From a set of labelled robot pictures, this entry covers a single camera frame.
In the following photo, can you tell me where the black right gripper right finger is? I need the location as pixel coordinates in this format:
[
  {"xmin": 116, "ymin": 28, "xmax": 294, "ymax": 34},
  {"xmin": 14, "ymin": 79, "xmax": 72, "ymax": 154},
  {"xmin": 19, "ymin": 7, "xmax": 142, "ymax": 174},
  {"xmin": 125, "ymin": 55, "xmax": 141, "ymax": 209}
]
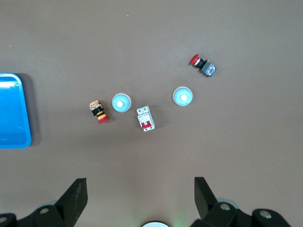
[{"xmin": 190, "ymin": 176, "xmax": 291, "ymax": 227}]

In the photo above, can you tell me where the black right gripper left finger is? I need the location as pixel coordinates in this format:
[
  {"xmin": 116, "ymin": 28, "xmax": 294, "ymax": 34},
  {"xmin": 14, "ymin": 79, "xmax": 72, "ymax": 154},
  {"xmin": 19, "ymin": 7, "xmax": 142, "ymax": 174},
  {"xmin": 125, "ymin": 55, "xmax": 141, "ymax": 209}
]
[{"xmin": 0, "ymin": 177, "xmax": 89, "ymax": 227}]

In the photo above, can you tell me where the blue dome call bell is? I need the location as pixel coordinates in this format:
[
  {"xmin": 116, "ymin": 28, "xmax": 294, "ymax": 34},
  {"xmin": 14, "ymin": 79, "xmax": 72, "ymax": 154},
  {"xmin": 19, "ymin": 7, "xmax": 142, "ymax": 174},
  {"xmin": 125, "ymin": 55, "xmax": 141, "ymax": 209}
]
[
  {"xmin": 111, "ymin": 93, "xmax": 132, "ymax": 113},
  {"xmin": 172, "ymin": 87, "xmax": 194, "ymax": 107}
]

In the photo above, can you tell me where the blue plastic tray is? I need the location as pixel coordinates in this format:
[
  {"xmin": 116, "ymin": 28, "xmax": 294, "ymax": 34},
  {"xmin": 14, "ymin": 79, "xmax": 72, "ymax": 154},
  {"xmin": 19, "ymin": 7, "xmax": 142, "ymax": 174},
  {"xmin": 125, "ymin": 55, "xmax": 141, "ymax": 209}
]
[{"xmin": 0, "ymin": 72, "xmax": 32, "ymax": 149}]

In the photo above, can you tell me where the brown table cover mat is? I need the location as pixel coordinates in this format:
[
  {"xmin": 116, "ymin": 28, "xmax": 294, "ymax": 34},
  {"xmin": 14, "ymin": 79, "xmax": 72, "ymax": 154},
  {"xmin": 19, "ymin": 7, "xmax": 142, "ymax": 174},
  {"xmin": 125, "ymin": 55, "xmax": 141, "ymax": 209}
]
[{"xmin": 0, "ymin": 0, "xmax": 303, "ymax": 227}]

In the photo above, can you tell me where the white red circuit breaker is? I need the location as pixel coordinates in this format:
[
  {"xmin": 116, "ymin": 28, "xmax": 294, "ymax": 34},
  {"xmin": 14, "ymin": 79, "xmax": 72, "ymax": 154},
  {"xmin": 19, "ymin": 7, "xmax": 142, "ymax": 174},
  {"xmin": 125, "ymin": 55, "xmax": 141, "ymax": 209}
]
[{"xmin": 136, "ymin": 105, "xmax": 156, "ymax": 132}]

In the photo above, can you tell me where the red mushroom push button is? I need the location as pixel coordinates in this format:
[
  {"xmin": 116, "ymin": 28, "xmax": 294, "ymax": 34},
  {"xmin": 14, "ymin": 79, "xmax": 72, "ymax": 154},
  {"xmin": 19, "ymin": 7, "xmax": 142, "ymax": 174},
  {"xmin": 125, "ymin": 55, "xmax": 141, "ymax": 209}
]
[{"xmin": 189, "ymin": 53, "xmax": 218, "ymax": 77}]

